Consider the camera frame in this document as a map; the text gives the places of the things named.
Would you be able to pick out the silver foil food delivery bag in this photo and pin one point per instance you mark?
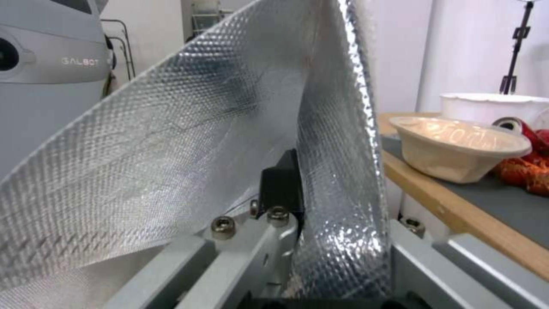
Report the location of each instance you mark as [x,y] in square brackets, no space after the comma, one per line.
[150,145]

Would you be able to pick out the beige pulp bowl with lid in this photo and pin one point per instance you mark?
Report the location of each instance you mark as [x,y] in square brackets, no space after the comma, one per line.
[450,151]

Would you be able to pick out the black tripod light stand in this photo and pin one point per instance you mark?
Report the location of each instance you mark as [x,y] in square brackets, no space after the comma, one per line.
[517,48]

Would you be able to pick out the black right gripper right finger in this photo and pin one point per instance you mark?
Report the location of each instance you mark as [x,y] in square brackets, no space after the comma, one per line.
[463,276]

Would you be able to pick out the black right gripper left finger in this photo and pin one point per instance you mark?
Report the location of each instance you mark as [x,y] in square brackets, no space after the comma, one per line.
[279,186]

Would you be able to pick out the white robot torso shell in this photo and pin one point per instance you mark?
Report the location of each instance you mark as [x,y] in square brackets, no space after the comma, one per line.
[47,96]

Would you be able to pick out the white plastic tub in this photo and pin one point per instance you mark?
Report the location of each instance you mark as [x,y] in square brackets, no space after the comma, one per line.
[480,107]

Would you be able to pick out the red orange patterned bag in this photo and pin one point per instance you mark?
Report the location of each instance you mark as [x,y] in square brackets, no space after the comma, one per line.
[527,173]

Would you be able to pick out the wood-edged grey table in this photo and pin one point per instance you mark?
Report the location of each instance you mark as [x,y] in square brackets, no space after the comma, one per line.
[493,209]

